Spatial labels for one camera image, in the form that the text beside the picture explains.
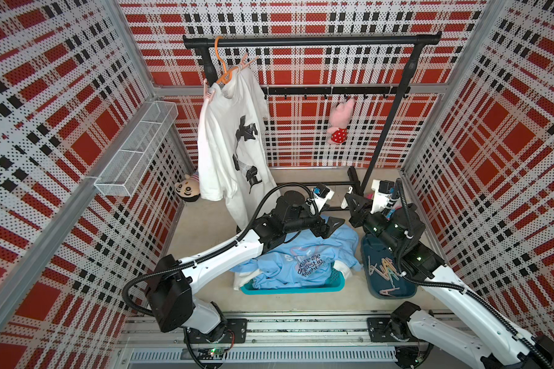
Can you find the black-haired boy doll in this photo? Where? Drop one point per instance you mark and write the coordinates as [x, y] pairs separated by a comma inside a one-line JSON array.
[[189, 189]]

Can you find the dark teal clothespin bin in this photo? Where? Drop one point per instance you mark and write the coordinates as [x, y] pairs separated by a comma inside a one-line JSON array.
[[383, 279]]

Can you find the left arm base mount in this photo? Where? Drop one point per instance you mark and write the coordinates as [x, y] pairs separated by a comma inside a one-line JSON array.
[[231, 330]]

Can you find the light blue cloth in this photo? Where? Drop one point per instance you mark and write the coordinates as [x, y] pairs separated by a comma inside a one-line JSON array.
[[303, 261]]

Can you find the aluminium front rail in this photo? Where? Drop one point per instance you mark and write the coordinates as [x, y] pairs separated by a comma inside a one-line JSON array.
[[257, 340]]

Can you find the orange plastic hanger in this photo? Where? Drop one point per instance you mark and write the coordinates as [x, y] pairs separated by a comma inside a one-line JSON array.
[[228, 72]]

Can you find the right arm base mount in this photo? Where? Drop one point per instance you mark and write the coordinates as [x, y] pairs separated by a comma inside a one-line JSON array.
[[391, 331]]

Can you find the teal flat tray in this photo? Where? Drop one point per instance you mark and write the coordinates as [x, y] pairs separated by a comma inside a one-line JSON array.
[[335, 283]]

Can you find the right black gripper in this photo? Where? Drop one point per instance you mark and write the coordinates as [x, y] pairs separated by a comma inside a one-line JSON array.
[[365, 207]]

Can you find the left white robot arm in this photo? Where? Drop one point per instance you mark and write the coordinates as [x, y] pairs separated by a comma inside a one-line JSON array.
[[168, 293]]

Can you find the white printed t-shirt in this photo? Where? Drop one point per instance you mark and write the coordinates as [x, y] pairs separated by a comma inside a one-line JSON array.
[[232, 162]]

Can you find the black clothes rack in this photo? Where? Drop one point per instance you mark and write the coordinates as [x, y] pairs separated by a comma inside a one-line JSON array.
[[419, 42]]

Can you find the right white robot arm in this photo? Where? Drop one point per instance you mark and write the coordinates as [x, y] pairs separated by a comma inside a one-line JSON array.
[[495, 341]]

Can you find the pink clothespin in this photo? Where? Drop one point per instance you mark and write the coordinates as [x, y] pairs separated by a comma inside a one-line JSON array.
[[208, 92], [246, 61]]

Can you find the white wire mesh basket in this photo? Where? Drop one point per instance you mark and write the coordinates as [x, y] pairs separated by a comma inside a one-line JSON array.
[[140, 141]]

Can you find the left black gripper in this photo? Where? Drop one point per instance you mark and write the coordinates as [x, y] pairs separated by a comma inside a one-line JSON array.
[[328, 228]]

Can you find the black wall hook rail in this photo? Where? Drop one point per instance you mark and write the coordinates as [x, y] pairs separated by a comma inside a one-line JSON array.
[[329, 90]]

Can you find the pink pig plush toy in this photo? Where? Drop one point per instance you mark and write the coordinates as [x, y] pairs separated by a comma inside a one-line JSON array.
[[339, 120]]

